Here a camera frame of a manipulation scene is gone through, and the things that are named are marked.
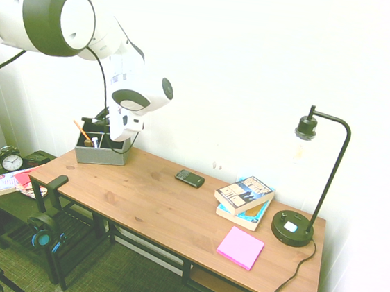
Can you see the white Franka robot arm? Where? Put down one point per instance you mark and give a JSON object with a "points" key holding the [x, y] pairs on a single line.
{"points": [[75, 25]]}

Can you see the wooden desk black frame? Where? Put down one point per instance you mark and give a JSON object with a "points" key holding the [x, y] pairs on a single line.
{"points": [[180, 221]]}

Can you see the colourful magazine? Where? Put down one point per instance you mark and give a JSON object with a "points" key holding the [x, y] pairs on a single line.
{"points": [[31, 191]]}

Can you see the small black box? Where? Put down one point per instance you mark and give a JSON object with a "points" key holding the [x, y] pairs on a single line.
{"points": [[36, 160]]}

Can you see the black desk lamp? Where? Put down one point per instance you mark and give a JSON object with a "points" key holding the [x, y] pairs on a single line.
{"points": [[333, 160]]}

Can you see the orange pencil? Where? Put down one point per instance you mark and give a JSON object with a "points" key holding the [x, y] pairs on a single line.
{"points": [[79, 129]]}

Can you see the black alarm clock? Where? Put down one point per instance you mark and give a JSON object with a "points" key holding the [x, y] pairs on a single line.
{"points": [[11, 161]]}

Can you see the black headphone hook clamp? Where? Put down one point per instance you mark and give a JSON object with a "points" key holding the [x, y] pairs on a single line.
{"points": [[53, 187]]}

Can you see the grey fabric desk organizer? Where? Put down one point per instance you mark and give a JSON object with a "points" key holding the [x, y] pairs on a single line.
{"points": [[100, 156]]}

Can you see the black mobile phone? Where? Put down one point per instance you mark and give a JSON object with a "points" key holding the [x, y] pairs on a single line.
{"points": [[189, 178]]}

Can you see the pink sticky note pad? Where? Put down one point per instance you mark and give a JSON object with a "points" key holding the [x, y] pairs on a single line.
{"points": [[241, 247]]}

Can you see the black and blue headphones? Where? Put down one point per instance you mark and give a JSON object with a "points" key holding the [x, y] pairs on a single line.
{"points": [[43, 236]]}

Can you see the small marker in organizer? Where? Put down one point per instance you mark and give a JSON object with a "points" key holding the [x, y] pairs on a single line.
{"points": [[94, 141]]}

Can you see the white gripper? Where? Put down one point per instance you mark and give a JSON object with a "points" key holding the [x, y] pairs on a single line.
{"points": [[116, 127]]}

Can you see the clear glass light bulb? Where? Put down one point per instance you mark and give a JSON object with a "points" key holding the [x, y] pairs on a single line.
{"points": [[301, 148]]}

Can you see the red paper sheet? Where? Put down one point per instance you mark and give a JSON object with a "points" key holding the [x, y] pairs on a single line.
{"points": [[24, 177]]}

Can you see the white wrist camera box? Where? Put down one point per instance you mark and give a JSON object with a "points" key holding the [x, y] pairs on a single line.
{"points": [[133, 122]]}

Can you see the paperback book blue cover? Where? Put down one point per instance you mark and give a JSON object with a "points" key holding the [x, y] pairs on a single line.
{"points": [[247, 217]]}

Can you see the dark side table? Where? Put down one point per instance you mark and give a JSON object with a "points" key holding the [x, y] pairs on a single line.
{"points": [[4, 202]]}

